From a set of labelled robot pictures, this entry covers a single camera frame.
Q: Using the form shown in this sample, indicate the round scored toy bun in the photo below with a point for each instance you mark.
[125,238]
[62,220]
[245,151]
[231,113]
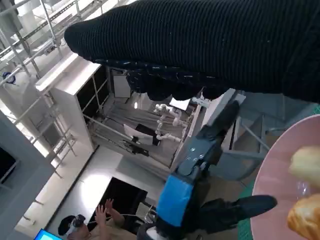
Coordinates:
[306,162]

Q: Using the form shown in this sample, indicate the laptop with blue screen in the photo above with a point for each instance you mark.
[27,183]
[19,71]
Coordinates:
[45,235]

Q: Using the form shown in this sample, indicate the large black screen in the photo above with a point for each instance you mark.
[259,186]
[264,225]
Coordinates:
[122,195]

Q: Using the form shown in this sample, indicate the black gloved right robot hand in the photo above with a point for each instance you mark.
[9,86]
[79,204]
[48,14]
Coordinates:
[200,42]

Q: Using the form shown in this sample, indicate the white metal frame rack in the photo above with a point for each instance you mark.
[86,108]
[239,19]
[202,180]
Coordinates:
[45,25]

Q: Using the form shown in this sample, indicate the white flat panel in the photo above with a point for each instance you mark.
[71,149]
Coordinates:
[179,103]

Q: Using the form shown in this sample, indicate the dark wall monitor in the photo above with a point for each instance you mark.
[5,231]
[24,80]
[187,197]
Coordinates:
[6,163]

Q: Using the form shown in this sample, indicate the white sheet on stand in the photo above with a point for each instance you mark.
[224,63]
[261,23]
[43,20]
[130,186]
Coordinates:
[140,135]

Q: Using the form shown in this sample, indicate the person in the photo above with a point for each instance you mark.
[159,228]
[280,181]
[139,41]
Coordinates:
[105,217]

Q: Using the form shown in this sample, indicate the white shelf cabinet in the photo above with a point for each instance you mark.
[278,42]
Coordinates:
[67,97]

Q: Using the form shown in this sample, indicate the toy bread with orange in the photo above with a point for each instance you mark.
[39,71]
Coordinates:
[305,217]

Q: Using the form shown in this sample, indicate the pink bowl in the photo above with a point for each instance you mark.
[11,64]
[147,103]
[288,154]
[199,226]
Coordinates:
[277,175]

